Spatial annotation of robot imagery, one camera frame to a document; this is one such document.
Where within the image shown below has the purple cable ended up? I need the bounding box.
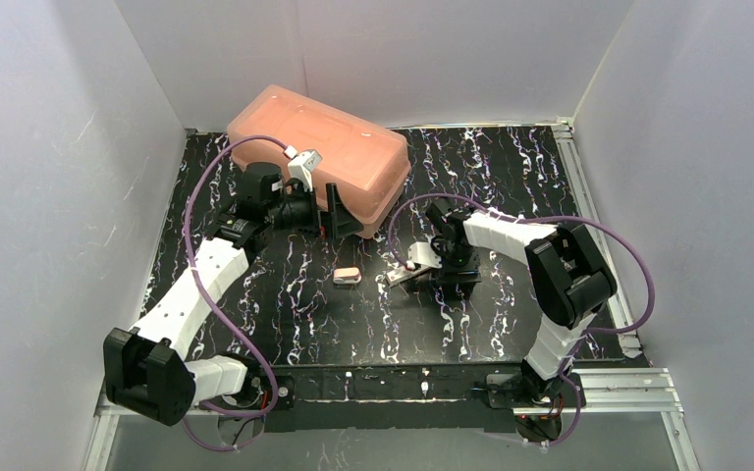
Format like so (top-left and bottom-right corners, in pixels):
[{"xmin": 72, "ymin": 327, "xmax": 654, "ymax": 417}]
[
  {"xmin": 180, "ymin": 134, "xmax": 298, "ymax": 453},
  {"xmin": 386, "ymin": 193, "xmax": 657, "ymax": 449}
]

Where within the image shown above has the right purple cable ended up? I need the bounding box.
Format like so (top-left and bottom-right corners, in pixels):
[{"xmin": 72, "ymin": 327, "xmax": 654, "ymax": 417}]
[{"xmin": 386, "ymin": 193, "xmax": 657, "ymax": 449}]

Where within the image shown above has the pink mini stapler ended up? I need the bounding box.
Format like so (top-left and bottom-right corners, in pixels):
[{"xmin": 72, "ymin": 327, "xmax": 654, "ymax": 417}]
[{"xmin": 332, "ymin": 267, "xmax": 362, "ymax": 288}]

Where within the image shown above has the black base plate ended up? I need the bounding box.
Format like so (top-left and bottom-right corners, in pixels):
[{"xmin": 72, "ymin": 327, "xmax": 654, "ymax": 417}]
[{"xmin": 197, "ymin": 360, "xmax": 586, "ymax": 436}]

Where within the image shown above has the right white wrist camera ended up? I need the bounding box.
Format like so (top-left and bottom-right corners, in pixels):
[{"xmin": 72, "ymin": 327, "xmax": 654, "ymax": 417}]
[{"xmin": 404, "ymin": 241, "xmax": 442, "ymax": 272}]

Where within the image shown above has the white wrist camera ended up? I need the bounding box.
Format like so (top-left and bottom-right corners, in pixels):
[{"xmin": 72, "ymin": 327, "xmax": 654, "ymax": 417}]
[
  {"xmin": 404, "ymin": 241, "xmax": 442, "ymax": 272},
  {"xmin": 286, "ymin": 149, "xmax": 322, "ymax": 192}
]

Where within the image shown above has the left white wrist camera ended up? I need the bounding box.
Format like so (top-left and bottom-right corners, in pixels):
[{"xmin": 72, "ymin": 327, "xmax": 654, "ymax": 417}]
[{"xmin": 286, "ymin": 149, "xmax": 322, "ymax": 192}]

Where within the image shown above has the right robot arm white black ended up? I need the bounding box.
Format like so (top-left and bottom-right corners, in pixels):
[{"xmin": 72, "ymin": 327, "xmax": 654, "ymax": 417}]
[{"xmin": 425, "ymin": 197, "xmax": 617, "ymax": 399}]

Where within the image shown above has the pink translucent plastic box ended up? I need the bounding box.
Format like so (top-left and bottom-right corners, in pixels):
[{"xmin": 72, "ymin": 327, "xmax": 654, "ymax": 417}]
[{"xmin": 227, "ymin": 85, "xmax": 410, "ymax": 239}]

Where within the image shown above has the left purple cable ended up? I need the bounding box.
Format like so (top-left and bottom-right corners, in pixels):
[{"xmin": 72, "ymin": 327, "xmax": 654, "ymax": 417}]
[{"xmin": 180, "ymin": 134, "xmax": 298, "ymax": 453}]

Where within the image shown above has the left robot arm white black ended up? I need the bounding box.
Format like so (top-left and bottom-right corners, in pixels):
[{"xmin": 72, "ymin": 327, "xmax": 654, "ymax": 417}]
[{"xmin": 103, "ymin": 162, "xmax": 363, "ymax": 426}]

